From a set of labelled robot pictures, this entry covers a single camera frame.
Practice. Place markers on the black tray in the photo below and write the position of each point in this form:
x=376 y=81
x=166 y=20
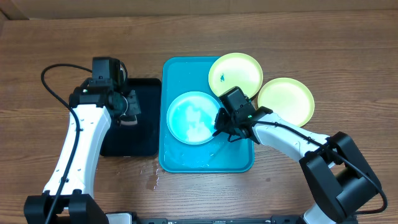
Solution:
x=141 y=139

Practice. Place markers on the teal serving tray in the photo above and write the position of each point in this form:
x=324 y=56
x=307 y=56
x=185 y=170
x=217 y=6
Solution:
x=182 y=75

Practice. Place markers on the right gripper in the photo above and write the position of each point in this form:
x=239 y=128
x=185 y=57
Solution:
x=222 y=126

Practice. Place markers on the yellow plate cleaned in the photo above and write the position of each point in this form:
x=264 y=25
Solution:
x=289 y=98

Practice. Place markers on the white plate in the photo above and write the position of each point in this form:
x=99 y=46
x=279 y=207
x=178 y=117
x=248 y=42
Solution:
x=191 y=117

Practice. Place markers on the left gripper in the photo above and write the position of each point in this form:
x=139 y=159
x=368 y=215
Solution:
x=134 y=106

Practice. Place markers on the yellow plate with stain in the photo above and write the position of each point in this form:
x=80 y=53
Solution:
x=236 y=69

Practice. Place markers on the black mounting rail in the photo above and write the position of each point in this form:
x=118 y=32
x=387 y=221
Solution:
x=217 y=221

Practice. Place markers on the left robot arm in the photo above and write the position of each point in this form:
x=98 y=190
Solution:
x=68 y=197

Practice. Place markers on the green scrubbing sponge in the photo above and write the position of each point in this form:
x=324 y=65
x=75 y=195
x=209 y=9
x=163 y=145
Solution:
x=128 y=120

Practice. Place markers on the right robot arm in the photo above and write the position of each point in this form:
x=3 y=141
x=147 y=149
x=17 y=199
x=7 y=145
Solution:
x=342 y=183

